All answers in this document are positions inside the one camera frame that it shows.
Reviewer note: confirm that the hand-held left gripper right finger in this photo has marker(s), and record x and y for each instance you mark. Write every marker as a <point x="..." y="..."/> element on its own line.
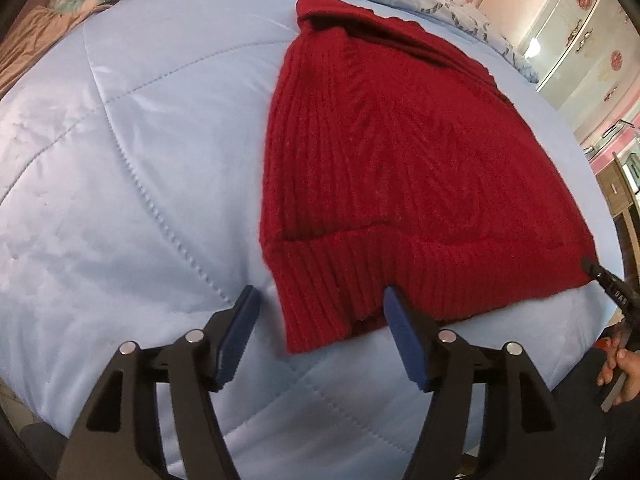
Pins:
<point x="402" y="345"/>

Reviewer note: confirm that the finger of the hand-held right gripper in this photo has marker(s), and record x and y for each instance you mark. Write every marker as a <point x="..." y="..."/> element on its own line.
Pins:
<point x="595" y="269"/>

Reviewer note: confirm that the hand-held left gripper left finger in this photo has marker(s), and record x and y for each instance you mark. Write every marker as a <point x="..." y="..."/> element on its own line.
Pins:
<point x="240" y="330"/>

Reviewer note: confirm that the red knitted sweater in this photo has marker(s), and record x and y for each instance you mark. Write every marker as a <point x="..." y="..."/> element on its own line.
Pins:
<point x="400" y="160"/>

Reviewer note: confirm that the person's right hand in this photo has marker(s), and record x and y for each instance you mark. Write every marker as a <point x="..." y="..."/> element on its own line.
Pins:
<point x="612" y="365"/>

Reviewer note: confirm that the person's dark trousers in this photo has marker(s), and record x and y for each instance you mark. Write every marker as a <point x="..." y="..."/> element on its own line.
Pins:
<point x="575" y="410"/>

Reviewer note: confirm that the white desk lamp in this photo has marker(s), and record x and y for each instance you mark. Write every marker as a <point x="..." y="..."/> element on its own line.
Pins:
<point x="620" y="126"/>

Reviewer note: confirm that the light blue quilted bed cover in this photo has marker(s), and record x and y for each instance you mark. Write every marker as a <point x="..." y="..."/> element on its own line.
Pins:
<point x="125" y="185"/>

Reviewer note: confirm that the white ornate wardrobe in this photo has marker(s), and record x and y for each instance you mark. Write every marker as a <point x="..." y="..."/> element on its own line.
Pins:
<point x="575" y="30"/>

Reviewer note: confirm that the brown satin cloth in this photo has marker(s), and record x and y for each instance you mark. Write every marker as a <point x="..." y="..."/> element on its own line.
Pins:
<point x="30" y="45"/>

